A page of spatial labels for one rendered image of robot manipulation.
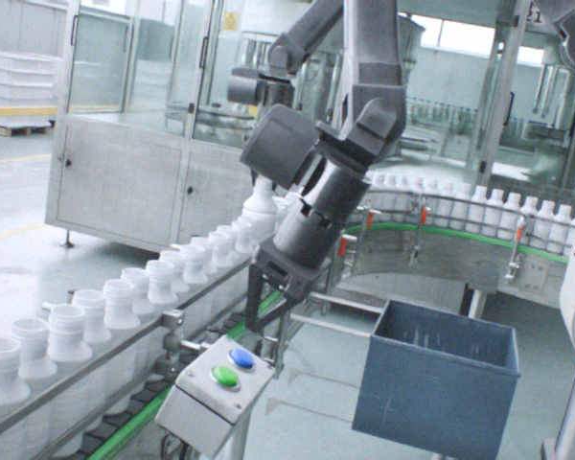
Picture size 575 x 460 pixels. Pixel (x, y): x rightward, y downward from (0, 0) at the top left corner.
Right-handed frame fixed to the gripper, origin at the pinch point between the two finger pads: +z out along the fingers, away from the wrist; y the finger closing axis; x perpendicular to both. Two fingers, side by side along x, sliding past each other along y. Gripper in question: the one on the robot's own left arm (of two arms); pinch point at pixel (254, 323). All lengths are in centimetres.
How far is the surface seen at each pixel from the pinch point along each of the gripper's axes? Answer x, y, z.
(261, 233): -15, -63, 10
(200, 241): -18.4, -37.3, 9.4
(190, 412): -0.4, 3.7, 11.2
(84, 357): -12.9, 6.2, 11.7
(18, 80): -503, -764, 233
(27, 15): -689, -1014, 211
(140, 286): -16.2, -11.0, 9.3
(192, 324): -11.1, -28.2, 17.9
